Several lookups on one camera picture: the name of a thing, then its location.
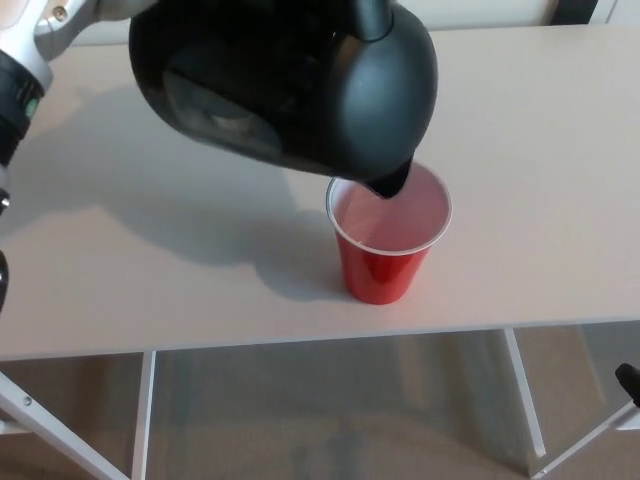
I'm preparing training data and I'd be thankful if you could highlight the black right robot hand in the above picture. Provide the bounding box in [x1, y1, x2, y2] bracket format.
[614, 363, 640, 409]

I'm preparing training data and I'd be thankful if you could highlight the black electric kettle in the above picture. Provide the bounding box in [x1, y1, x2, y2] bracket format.
[127, 0, 440, 202]

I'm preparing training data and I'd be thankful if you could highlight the red plastic cup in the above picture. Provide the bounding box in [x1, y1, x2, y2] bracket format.
[325, 160, 454, 305]

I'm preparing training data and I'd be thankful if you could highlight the black chair back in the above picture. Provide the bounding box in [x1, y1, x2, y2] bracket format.
[544, 0, 599, 25]

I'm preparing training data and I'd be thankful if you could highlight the white table leg frame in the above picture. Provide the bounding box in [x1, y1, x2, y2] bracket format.
[503, 327, 640, 480]
[0, 349, 158, 480]

